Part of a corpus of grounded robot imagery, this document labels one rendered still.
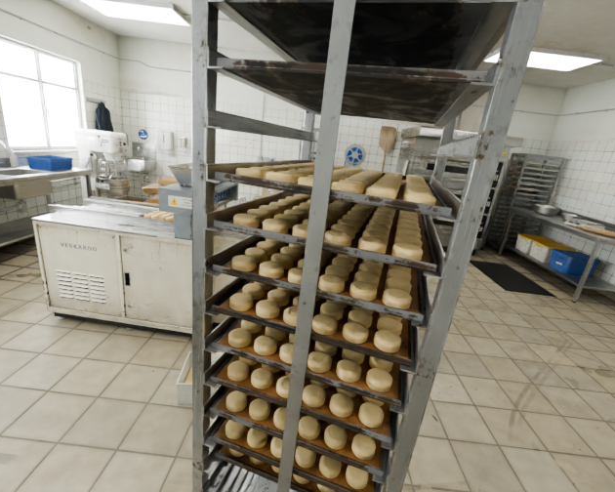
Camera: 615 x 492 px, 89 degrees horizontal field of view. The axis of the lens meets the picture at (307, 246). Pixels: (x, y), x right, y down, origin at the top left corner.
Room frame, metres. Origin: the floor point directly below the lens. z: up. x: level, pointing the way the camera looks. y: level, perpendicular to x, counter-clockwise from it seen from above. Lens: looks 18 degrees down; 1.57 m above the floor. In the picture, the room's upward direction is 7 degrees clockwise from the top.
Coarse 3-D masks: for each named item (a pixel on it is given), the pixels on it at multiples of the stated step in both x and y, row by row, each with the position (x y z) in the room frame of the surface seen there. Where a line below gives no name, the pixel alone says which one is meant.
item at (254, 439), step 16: (224, 432) 0.59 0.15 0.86; (240, 432) 0.58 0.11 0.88; (256, 432) 0.59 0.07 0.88; (256, 448) 0.56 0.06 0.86; (272, 448) 0.55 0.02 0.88; (304, 448) 0.56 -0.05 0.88; (304, 464) 0.53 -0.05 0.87; (320, 464) 0.53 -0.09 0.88; (336, 464) 0.53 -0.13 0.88; (336, 480) 0.51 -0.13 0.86; (352, 480) 0.50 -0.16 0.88; (368, 480) 0.52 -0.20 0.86
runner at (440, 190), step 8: (432, 176) 1.02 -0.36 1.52; (432, 184) 0.94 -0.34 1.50; (440, 184) 0.74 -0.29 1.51; (440, 192) 0.71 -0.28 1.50; (448, 192) 0.59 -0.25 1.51; (440, 200) 0.65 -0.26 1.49; (448, 200) 0.57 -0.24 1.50; (456, 200) 0.49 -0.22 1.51; (456, 208) 0.47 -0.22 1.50; (456, 216) 0.46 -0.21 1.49
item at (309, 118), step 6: (306, 114) 1.16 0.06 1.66; (312, 114) 1.15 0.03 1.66; (306, 120) 1.16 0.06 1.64; (312, 120) 1.15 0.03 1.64; (306, 126) 1.15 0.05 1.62; (312, 126) 1.16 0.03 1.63; (312, 132) 1.17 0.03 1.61; (306, 144) 1.15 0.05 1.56; (306, 150) 1.15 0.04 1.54; (306, 156) 1.15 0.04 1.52
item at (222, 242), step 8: (216, 240) 2.23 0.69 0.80; (224, 240) 2.23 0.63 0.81; (232, 240) 2.22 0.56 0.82; (240, 240) 2.22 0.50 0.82; (216, 248) 2.23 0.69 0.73; (224, 248) 2.23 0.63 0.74; (216, 280) 2.23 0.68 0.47; (224, 280) 2.22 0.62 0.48; (216, 288) 2.23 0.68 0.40; (216, 320) 2.23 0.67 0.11
